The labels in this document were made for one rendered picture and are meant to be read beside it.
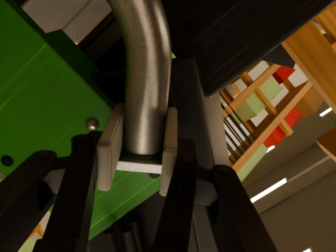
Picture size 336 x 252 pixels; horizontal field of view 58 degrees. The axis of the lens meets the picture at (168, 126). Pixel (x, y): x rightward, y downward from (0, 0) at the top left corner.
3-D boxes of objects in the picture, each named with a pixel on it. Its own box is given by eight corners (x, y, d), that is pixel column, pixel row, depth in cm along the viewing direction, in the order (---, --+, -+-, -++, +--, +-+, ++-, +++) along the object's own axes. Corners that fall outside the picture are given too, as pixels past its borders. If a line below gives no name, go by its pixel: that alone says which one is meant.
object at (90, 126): (105, 121, 25) (101, 127, 24) (94, 130, 25) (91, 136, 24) (94, 111, 24) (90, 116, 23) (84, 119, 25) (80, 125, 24)
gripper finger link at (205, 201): (175, 180, 15) (236, 186, 15) (175, 136, 19) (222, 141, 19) (172, 205, 15) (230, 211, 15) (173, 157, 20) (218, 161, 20)
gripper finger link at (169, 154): (163, 149, 16) (177, 151, 16) (167, 106, 22) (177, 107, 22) (158, 196, 17) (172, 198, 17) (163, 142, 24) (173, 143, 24)
